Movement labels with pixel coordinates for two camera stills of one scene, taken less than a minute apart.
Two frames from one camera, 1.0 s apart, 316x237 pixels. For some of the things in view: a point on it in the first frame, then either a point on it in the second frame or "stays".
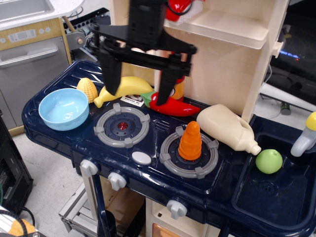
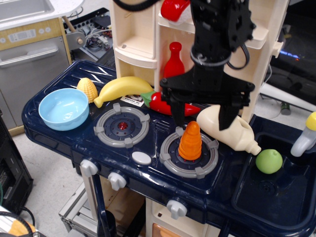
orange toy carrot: (190, 146) stays
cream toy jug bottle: (220, 123) stays
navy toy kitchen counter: (126, 138) stays
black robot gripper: (144, 40) → (215, 44)
